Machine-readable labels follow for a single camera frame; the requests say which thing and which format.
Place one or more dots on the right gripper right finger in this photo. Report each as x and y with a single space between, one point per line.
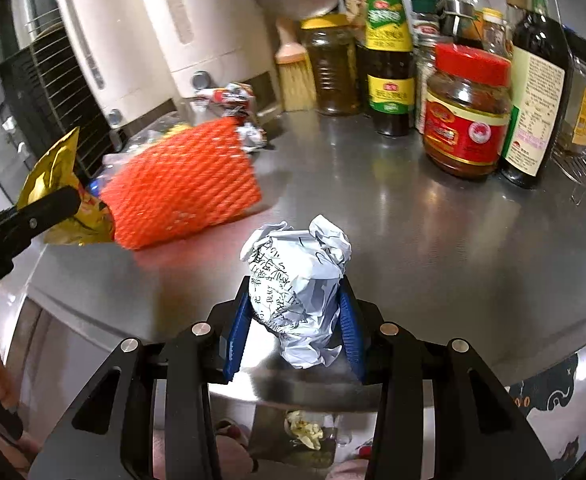
479 431

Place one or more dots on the pink handled brush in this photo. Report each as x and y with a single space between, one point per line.
296 78

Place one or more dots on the steel trash bin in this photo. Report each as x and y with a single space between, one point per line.
270 441

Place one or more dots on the red lid chili jar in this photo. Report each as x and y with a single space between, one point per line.
467 109

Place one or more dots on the orange foam fruit net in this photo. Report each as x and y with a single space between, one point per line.
194 179

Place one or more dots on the printed paper ball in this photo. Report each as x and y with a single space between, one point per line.
294 279

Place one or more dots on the white grain dispenser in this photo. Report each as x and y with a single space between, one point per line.
116 48
211 43

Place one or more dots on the right white grain dispenser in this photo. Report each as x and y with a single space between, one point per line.
211 43

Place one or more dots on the dark soy sauce bottle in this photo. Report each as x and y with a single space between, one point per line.
541 73

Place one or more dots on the black lid spice jar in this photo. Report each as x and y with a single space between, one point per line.
572 137

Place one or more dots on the black toaster oven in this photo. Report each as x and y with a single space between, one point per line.
25 133

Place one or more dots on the pale yellow paper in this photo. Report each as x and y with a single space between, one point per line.
299 425

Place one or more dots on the yellow snack wrapper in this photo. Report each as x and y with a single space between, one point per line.
93 222

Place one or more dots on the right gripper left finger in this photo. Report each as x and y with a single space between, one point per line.
107 431

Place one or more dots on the cat sticker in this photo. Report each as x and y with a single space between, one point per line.
550 389

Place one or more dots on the wire oven rack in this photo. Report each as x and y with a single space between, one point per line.
69 102

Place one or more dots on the yellow lid oil jar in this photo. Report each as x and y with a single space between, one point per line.
331 49

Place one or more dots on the left white grain dispenser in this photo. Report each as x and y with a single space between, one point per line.
116 48

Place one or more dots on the red white snack wrapper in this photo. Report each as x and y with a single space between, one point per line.
238 102

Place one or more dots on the clear bottle blue cap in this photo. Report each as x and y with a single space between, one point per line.
141 141

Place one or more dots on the green label sauce bottle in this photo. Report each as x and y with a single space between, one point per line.
390 67

